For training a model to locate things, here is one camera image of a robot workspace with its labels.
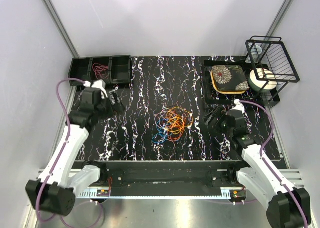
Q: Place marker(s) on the white green bowl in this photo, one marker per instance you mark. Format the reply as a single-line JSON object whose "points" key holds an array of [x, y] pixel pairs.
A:
{"points": [[264, 81]]}

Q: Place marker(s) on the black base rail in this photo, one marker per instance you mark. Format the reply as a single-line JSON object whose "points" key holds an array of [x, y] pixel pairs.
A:
{"points": [[204, 172]]}

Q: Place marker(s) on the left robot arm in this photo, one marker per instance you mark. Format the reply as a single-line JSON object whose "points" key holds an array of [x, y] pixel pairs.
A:
{"points": [[54, 191]]}

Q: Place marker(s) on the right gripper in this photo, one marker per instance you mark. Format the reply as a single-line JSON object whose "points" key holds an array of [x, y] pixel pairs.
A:
{"points": [[219, 114]]}

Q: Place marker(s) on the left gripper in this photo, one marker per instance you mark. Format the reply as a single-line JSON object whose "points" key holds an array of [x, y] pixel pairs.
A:
{"points": [[113, 110]]}

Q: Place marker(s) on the black tray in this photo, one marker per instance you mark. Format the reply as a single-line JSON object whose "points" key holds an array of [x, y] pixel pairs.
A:
{"points": [[270, 98]]}

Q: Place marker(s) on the black wire dish rack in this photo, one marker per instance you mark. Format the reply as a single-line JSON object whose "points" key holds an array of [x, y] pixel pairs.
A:
{"points": [[275, 57]]}

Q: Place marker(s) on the glass cup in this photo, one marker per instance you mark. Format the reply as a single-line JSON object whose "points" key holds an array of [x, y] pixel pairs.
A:
{"points": [[255, 52]]}

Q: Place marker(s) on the floral square plate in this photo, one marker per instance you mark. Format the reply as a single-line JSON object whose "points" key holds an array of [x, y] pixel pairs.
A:
{"points": [[229, 79]]}

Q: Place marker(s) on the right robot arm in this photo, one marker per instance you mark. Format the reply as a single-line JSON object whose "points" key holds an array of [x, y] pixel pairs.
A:
{"points": [[286, 205]]}

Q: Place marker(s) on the black three-compartment bin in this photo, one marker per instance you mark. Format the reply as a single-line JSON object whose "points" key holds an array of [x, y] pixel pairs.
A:
{"points": [[112, 70]]}

